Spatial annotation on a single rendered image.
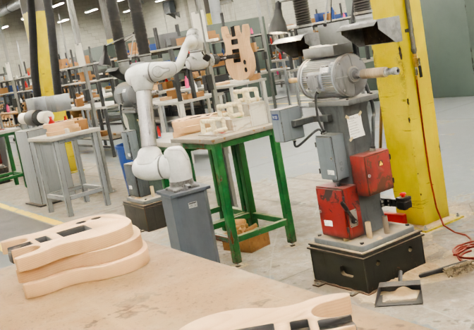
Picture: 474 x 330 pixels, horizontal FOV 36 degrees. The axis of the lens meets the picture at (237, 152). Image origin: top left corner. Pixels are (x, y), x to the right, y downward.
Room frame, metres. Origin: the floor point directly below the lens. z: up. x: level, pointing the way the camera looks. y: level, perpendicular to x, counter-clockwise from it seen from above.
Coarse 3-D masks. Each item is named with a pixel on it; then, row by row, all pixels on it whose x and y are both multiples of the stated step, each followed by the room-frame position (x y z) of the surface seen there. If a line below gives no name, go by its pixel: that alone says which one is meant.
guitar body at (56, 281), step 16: (144, 240) 2.42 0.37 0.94; (128, 256) 2.25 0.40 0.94; (144, 256) 2.27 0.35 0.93; (64, 272) 2.19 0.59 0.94; (80, 272) 2.20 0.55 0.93; (96, 272) 2.19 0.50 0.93; (112, 272) 2.19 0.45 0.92; (128, 272) 2.21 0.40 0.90; (32, 288) 2.13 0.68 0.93; (48, 288) 2.15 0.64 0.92
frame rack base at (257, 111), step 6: (252, 102) 5.34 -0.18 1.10; (258, 102) 5.29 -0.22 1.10; (264, 102) 5.32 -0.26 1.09; (234, 108) 5.42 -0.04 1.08; (246, 108) 5.27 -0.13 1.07; (252, 108) 5.26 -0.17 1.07; (258, 108) 5.29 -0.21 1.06; (264, 108) 5.31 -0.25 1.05; (246, 114) 5.29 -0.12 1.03; (252, 114) 5.26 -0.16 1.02; (258, 114) 5.28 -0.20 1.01; (264, 114) 5.31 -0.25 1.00; (252, 120) 5.25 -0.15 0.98; (258, 120) 5.28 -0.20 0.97; (264, 120) 5.30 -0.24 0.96; (252, 126) 5.25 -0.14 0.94
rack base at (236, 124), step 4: (244, 116) 5.22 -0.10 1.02; (248, 116) 5.24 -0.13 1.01; (228, 120) 5.21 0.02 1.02; (232, 120) 5.17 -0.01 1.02; (236, 120) 5.19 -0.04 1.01; (240, 120) 5.20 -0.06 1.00; (244, 120) 5.22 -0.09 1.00; (248, 120) 5.24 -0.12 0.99; (216, 124) 5.37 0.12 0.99; (220, 124) 5.31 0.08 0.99; (228, 124) 5.22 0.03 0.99; (232, 124) 5.17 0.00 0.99; (236, 124) 5.18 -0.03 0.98; (240, 124) 5.20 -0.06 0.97; (244, 124) 5.22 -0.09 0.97; (248, 124) 5.23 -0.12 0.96; (228, 128) 5.22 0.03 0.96; (232, 128) 5.17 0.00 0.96; (236, 128) 5.18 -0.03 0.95; (240, 128) 5.20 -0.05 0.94; (244, 128) 5.21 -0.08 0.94
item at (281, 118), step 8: (272, 112) 4.33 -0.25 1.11; (280, 112) 4.28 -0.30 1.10; (288, 112) 4.31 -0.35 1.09; (296, 112) 4.34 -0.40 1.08; (272, 120) 4.34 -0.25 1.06; (280, 120) 4.28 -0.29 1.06; (288, 120) 4.30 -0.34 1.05; (280, 128) 4.29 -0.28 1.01; (288, 128) 4.30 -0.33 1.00; (296, 128) 4.33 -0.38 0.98; (320, 128) 4.27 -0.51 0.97; (280, 136) 4.30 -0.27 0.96; (288, 136) 4.29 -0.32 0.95; (296, 136) 4.32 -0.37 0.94; (304, 136) 4.36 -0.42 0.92
